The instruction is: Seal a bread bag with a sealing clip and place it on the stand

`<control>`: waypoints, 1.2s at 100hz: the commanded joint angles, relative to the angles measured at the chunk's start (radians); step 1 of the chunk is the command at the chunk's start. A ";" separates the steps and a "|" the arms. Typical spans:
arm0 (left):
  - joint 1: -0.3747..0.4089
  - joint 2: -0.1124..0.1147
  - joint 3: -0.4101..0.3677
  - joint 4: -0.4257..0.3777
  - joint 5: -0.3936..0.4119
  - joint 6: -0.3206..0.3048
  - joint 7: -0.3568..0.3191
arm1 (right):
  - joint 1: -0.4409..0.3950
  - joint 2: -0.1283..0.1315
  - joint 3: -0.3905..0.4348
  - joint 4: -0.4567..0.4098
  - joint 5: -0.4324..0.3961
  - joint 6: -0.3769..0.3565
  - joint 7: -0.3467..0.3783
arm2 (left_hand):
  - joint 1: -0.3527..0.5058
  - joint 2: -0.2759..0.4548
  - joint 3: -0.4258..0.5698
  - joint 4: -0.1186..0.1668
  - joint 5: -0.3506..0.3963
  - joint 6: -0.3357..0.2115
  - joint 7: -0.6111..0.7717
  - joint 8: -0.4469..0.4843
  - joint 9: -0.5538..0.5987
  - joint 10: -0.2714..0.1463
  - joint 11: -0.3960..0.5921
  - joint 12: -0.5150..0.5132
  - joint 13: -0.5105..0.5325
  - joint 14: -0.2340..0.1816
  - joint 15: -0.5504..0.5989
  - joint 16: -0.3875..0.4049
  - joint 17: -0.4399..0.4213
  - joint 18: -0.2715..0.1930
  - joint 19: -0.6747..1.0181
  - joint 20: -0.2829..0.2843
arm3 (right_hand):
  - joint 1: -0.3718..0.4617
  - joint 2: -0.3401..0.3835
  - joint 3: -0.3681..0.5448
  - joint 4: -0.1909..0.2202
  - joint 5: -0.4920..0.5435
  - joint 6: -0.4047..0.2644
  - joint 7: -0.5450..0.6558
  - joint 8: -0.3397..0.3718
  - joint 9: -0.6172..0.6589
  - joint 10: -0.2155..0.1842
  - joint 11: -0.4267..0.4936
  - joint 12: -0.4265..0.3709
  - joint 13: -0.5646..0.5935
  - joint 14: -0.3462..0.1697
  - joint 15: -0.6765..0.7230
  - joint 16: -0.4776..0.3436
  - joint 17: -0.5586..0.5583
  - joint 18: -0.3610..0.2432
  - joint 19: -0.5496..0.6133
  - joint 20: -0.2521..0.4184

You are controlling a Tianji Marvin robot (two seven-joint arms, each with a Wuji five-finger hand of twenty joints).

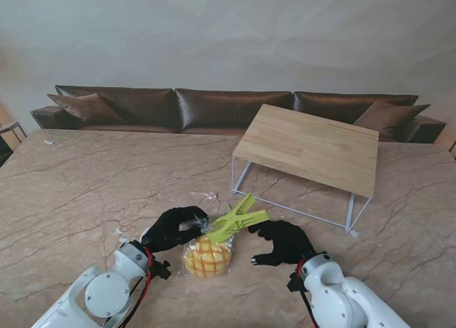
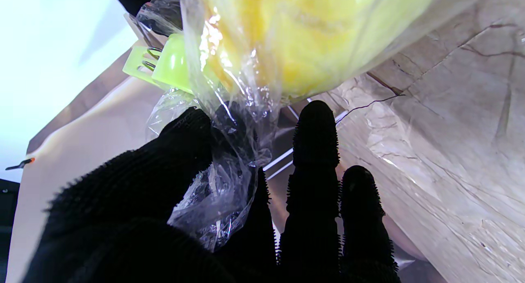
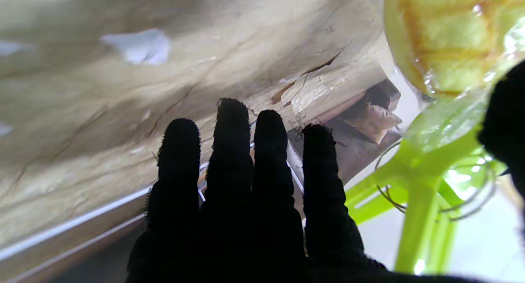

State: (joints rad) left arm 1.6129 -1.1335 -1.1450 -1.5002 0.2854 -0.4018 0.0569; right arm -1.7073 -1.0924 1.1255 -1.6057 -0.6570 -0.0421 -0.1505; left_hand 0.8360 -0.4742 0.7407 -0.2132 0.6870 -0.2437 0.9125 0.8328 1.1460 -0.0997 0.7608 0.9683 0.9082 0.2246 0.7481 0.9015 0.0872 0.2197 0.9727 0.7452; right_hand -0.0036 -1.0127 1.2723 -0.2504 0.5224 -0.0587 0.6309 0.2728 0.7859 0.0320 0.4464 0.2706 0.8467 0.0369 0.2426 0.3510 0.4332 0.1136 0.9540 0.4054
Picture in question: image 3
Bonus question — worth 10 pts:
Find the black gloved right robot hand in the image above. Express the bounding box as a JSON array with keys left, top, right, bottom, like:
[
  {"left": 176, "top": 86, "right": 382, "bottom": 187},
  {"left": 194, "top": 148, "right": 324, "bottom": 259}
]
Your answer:
[{"left": 125, "top": 62, "right": 525, "bottom": 283}]

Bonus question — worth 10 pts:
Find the green plastic sealing clip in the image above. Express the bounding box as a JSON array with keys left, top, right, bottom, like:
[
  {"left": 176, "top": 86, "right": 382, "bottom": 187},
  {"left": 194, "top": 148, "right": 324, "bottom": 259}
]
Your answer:
[{"left": 345, "top": 90, "right": 509, "bottom": 275}]

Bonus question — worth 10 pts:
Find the yellow melon bread bun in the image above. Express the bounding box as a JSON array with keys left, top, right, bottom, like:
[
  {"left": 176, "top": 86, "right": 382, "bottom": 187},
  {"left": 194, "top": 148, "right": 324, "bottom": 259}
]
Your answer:
[{"left": 383, "top": 0, "right": 525, "bottom": 97}]

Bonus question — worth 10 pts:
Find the clear plastic bread bag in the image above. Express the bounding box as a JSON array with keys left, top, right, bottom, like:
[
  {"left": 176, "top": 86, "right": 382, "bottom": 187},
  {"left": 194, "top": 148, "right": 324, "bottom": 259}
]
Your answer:
[{"left": 381, "top": 0, "right": 525, "bottom": 152}]

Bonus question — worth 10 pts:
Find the brown sofa cushion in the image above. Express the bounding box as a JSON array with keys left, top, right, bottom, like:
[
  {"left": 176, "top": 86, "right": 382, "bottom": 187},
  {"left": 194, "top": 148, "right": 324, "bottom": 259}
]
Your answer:
[{"left": 355, "top": 104, "right": 403, "bottom": 145}]

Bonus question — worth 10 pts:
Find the small white scrap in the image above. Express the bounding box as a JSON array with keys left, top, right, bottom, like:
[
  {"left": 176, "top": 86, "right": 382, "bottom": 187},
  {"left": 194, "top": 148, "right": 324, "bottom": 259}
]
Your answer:
[{"left": 100, "top": 28, "right": 172, "bottom": 66}]

